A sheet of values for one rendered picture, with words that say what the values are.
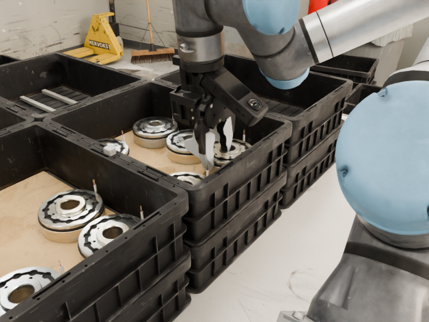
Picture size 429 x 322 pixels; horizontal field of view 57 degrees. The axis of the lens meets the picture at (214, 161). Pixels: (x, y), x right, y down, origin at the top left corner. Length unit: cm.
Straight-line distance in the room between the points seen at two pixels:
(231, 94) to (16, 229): 41
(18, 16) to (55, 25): 41
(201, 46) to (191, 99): 9
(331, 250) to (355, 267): 36
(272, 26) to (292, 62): 12
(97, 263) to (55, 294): 5
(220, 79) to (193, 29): 9
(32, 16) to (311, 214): 392
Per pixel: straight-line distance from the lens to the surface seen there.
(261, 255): 81
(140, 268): 57
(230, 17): 57
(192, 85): 69
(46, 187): 82
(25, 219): 75
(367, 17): 64
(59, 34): 469
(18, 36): 444
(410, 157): 35
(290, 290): 75
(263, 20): 54
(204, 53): 63
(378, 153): 35
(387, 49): 297
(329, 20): 64
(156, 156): 86
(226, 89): 65
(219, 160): 74
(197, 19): 61
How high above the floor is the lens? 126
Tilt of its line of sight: 31 degrees down
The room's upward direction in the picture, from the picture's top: straight up
